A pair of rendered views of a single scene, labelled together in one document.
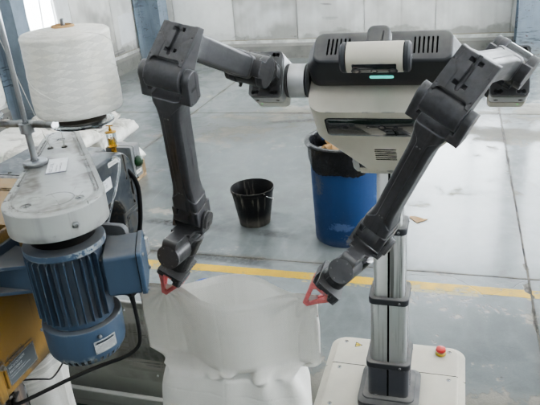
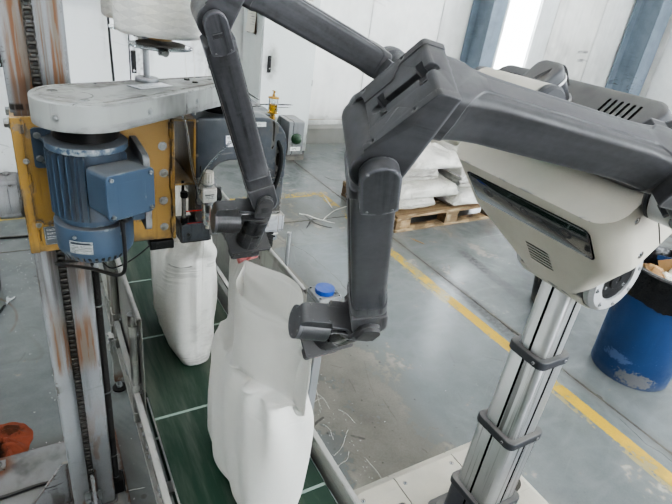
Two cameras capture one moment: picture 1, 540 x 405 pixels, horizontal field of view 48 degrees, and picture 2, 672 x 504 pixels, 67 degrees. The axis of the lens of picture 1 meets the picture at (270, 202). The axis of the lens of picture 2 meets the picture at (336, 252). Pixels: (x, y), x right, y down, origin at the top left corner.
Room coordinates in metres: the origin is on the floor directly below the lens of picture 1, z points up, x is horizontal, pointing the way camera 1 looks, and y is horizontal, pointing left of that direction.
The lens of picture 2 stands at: (0.60, -0.61, 1.65)
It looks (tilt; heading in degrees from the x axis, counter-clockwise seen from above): 27 degrees down; 39
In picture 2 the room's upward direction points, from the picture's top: 8 degrees clockwise
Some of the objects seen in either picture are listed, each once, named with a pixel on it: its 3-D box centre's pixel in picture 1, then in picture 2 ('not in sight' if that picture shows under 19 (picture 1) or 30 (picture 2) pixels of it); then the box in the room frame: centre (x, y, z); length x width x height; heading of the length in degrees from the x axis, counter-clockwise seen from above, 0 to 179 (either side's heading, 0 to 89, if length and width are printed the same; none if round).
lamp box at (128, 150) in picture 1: (124, 160); (290, 134); (1.56, 0.38, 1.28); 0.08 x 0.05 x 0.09; 72
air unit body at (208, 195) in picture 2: not in sight; (209, 199); (1.30, 0.39, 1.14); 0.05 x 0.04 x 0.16; 162
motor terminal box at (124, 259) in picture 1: (128, 268); (122, 194); (1.03, 0.28, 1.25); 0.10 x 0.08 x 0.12; 7
